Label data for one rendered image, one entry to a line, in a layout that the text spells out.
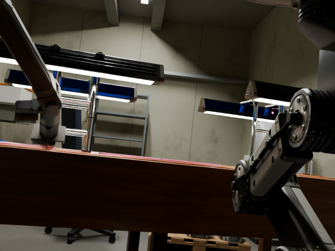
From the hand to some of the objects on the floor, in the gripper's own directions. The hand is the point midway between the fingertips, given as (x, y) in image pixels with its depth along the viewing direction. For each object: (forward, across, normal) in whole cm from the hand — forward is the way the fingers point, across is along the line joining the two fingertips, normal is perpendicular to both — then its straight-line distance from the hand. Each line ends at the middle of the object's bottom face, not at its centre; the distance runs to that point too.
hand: (47, 150), depth 124 cm
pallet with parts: (+210, +130, +77) cm, 259 cm away
